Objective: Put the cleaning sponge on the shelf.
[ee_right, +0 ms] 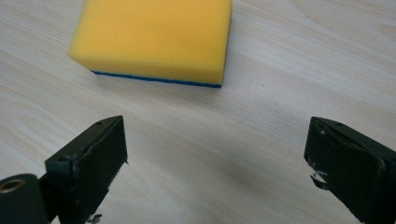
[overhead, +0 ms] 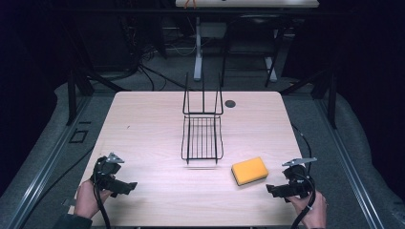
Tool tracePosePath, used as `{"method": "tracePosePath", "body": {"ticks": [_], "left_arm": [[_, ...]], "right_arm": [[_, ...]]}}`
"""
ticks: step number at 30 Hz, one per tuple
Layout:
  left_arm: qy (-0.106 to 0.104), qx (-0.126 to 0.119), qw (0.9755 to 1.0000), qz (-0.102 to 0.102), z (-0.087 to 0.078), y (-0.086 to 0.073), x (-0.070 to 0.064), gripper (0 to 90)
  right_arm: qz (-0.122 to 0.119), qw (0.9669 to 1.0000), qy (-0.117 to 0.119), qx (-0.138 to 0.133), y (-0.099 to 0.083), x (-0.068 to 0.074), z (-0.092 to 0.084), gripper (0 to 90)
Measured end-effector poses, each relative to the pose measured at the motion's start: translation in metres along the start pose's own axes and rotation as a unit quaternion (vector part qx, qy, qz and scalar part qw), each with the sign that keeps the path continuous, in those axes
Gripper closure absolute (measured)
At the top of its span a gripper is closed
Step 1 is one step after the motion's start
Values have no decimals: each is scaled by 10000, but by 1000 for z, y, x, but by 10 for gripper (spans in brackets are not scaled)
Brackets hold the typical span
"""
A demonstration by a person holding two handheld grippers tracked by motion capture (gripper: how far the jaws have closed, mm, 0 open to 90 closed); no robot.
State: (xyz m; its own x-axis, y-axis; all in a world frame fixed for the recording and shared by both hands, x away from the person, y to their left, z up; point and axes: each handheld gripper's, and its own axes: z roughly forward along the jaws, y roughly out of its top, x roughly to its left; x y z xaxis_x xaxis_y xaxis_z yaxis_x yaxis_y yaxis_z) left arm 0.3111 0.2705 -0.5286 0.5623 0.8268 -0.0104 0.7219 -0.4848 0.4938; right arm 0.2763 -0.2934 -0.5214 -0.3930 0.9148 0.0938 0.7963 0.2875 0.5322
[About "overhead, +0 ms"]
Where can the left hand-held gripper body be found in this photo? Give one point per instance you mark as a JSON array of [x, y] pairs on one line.
[[106, 173]]

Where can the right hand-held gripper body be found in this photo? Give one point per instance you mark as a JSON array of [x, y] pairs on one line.
[[299, 179]]

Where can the person's left hand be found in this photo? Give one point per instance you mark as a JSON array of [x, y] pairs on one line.
[[87, 198]]

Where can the person's right hand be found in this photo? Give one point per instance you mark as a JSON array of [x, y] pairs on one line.
[[313, 211]]

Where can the yellow sponge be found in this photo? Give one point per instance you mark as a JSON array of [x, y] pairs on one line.
[[250, 170]]

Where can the black metal stand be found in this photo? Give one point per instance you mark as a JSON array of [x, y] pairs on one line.
[[324, 92], [76, 92]]

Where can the black chair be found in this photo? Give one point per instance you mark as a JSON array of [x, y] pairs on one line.
[[251, 35]]

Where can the white background desk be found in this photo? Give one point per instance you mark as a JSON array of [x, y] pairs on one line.
[[248, 3]]

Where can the metal floor rail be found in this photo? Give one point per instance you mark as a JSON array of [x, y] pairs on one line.
[[350, 165], [44, 162]]

